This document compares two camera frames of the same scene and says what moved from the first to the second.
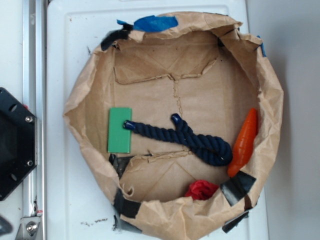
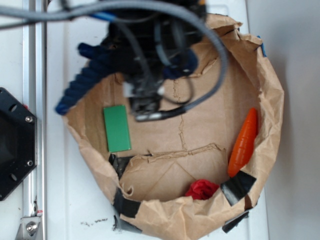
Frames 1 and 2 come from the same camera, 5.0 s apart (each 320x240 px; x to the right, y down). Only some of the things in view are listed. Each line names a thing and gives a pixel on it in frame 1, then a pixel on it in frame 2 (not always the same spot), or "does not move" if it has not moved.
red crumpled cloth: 201,190 does not move
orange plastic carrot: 243,147 does not move
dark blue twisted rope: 211,150 -> 178,63
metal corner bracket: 28,228 does not move
